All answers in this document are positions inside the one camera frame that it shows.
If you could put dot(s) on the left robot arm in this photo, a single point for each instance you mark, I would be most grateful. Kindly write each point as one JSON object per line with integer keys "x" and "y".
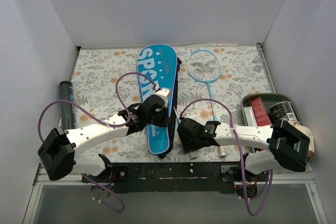
{"x": 61, "y": 152}

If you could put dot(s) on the blue sport racket cover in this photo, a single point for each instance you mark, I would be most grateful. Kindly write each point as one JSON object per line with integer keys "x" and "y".
{"x": 158, "y": 65}

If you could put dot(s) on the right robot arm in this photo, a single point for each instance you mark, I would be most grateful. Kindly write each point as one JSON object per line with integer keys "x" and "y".
{"x": 280, "y": 144}

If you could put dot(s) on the metal tray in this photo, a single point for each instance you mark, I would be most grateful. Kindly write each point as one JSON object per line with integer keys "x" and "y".
{"x": 268, "y": 99}

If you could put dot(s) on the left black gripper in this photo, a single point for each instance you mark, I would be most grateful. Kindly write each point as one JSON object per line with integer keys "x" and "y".
{"x": 163, "y": 120}

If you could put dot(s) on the red snack packet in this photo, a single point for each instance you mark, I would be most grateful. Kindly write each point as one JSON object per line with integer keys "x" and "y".
{"x": 260, "y": 113}

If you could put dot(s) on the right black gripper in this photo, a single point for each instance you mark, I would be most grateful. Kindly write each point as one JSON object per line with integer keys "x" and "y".
{"x": 186, "y": 142}

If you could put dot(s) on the floral table cloth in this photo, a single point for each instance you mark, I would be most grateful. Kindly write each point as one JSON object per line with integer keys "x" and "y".
{"x": 103, "y": 79}

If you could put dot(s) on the black shuttlecock tube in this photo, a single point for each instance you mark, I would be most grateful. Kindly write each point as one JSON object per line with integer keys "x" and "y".
{"x": 68, "y": 120}

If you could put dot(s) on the silver foil packet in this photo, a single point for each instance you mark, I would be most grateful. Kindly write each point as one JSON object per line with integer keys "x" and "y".
{"x": 250, "y": 117}

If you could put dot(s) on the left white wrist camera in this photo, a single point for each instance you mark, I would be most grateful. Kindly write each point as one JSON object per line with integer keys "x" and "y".
{"x": 164, "y": 94}

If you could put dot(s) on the dark paper cup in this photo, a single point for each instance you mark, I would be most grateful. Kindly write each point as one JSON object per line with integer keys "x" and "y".
{"x": 283, "y": 111}

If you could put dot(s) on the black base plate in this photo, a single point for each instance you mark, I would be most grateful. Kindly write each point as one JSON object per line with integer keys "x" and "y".
{"x": 176, "y": 177}

